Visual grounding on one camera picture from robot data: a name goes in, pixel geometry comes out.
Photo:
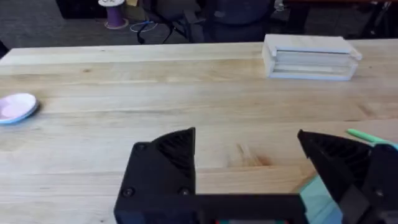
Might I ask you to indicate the black office chair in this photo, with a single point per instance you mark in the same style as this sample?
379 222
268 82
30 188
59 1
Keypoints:
174 18

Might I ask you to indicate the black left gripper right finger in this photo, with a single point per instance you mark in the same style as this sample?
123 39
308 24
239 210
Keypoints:
345 161

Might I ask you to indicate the person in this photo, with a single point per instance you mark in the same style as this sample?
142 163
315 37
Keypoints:
239 18

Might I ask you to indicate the purple thread spool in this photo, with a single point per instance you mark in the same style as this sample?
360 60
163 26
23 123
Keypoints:
113 14

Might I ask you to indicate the green pen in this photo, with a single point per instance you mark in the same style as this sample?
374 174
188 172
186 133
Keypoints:
362 135

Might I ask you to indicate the light blue zip bag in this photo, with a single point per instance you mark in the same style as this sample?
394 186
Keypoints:
320 199

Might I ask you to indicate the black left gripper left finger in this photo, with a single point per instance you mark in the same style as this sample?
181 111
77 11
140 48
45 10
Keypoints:
161 168

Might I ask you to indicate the pink and blue plate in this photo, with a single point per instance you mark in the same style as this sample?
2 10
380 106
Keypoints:
15 107

